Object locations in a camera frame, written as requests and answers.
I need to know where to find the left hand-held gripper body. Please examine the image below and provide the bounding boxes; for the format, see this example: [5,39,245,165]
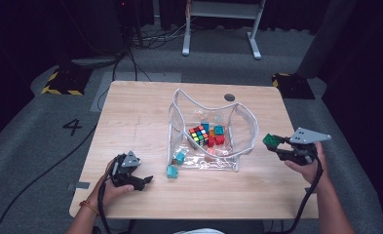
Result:
[109,149,142,188]

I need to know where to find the person's left hand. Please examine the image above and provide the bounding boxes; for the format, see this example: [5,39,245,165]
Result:
[96,158,135,209]

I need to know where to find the person's right hand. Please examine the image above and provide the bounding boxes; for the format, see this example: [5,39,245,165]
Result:
[284,141,326,185]

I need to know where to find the person's white clothing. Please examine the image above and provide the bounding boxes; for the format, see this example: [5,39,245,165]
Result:
[173,228,226,234]

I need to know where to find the red building block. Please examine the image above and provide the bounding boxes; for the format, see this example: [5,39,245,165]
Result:
[207,135,226,148]

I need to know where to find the white metal desk frame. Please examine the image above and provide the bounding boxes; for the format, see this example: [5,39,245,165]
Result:
[181,0,267,61]

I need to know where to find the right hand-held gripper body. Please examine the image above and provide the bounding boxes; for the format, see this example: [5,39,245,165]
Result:
[278,127,332,166]

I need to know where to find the grey floor plate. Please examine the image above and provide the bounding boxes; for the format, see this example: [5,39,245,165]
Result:
[90,71,182,113]

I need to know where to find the multicoloured puzzle cube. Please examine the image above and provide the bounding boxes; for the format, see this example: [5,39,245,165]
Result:
[188,125,211,147]

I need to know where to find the grey pillar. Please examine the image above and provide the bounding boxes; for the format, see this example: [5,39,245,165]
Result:
[296,0,359,79]

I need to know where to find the green building block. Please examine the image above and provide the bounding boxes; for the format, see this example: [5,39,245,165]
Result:
[262,133,282,148]

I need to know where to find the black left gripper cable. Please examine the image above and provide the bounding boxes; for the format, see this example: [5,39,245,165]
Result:
[96,179,114,234]

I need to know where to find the black yellow striped stand base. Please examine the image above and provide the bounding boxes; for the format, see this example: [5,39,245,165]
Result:
[271,72,316,100]
[41,66,94,97]

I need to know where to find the long black floor cable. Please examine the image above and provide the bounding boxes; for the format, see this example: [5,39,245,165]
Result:
[0,125,98,234]

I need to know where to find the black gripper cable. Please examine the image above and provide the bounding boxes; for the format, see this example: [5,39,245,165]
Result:
[266,155,324,234]
[96,179,114,234]

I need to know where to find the grey tape strip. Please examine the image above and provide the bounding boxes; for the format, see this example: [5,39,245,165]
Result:
[66,180,92,191]

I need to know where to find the transparent bag with white trim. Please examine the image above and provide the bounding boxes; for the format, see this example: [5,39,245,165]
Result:
[167,88,260,173]

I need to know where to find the orange wrist bracelet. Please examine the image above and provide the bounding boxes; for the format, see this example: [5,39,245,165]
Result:
[79,200,101,215]

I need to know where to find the bundle of floor cables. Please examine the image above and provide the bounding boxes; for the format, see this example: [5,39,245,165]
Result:
[127,19,193,50]

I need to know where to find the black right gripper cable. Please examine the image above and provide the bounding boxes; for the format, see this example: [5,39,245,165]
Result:
[266,155,324,234]

